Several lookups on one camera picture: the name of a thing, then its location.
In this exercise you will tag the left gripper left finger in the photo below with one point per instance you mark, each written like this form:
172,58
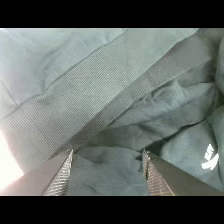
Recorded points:
50,181

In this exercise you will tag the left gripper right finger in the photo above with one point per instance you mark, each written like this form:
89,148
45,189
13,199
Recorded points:
173,181

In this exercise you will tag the black garment with red trim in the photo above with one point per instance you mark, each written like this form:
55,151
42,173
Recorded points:
110,86

